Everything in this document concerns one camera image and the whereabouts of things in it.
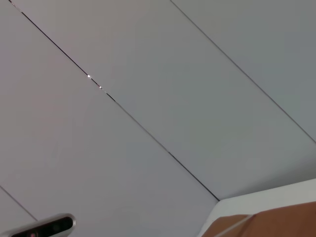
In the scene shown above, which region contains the silver depth camera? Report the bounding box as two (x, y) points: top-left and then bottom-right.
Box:
(3, 213), (78, 237)

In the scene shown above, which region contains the brown cardboard box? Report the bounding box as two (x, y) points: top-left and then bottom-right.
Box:
(201, 201), (316, 237)

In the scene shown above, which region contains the white plastic packing strap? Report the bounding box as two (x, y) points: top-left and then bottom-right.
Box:
(216, 214), (254, 237)

